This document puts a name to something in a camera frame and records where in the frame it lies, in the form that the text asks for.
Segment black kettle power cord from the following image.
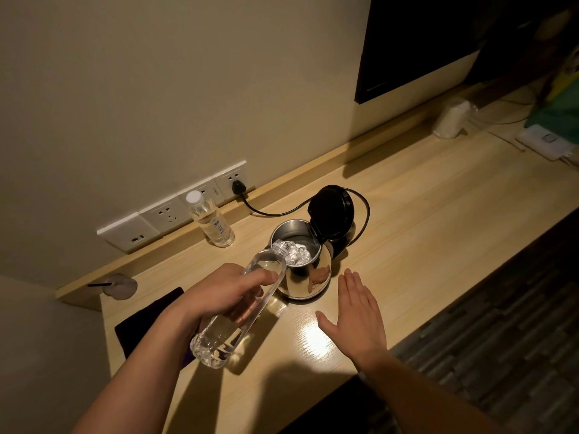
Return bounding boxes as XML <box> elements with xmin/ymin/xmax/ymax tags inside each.
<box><xmin>232</xmin><ymin>180</ymin><xmax>371</xmax><ymax>249</ymax></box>

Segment black wall television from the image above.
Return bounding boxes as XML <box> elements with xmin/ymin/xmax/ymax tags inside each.
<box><xmin>355</xmin><ymin>0</ymin><xmax>579</xmax><ymax>105</ymax></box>

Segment steel electric kettle black lid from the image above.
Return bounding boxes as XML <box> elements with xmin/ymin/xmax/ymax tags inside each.
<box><xmin>270</xmin><ymin>184</ymin><xmax>359</xmax><ymax>302</ymax></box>

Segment round grey desk cap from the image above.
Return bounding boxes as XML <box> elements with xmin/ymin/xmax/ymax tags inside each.
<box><xmin>87</xmin><ymin>273</ymin><xmax>138</xmax><ymax>301</ymax></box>

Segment clear plastic water bottle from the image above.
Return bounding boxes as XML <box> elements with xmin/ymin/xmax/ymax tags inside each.
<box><xmin>189</xmin><ymin>239</ymin><xmax>296</xmax><ymax>370</ymax></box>

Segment person's right hand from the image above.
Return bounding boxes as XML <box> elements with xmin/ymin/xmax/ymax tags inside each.
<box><xmin>315</xmin><ymin>268</ymin><xmax>388</xmax><ymax>363</ymax></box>

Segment dark cloth pouch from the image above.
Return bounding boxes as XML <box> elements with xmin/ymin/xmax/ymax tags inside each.
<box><xmin>114</xmin><ymin>287</ymin><xmax>196</xmax><ymax>370</ymax></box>

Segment thin white cable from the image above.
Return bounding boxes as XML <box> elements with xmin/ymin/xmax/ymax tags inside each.
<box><xmin>468</xmin><ymin>83</ymin><xmax>540</xmax><ymax>152</ymax></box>

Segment person's left forearm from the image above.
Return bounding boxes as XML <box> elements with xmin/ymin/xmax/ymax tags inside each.
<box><xmin>71</xmin><ymin>303</ymin><xmax>205</xmax><ymax>434</ymax></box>

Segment person's left hand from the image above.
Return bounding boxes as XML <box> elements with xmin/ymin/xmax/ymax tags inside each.
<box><xmin>178</xmin><ymin>263</ymin><xmax>279</xmax><ymax>333</ymax></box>

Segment white-capped plastic water bottle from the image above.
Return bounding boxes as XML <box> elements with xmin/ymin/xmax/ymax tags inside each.
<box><xmin>186</xmin><ymin>190</ymin><xmax>236</xmax><ymax>248</ymax></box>

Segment person's right forearm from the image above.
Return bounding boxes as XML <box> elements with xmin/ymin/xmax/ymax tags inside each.
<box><xmin>354</xmin><ymin>347</ymin><xmax>514</xmax><ymax>434</ymax></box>

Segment white wall socket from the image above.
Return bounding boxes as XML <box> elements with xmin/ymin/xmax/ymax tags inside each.
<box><xmin>177</xmin><ymin>178</ymin><xmax>223</xmax><ymax>208</ymax></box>
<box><xmin>96</xmin><ymin>212</ymin><xmax>162</xmax><ymax>254</ymax></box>
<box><xmin>212</xmin><ymin>160</ymin><xmax>256</xmax><ymax>200</ymax></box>
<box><xmin>139</xmin><ymin>195</ymin><xmax>191</xmax><ymax>236</ymax></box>

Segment white flat box device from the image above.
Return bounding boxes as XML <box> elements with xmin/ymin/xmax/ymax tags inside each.
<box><xmin>516</xmin><ymin>124</ymin><xmax>576</xmax><ymax>162</ymax></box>

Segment green bag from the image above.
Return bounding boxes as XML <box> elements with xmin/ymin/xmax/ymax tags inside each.
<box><xmin>524</xmin><ymin>58</ymin><xmax>579</xmax><ymax>145</ymax></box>

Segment white wrapped paper cups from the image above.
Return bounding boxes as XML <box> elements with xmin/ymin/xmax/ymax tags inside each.
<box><xmin>432</xmin><ymin>98</ymin><xmax>471</xmax><ymax>140</ymax></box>

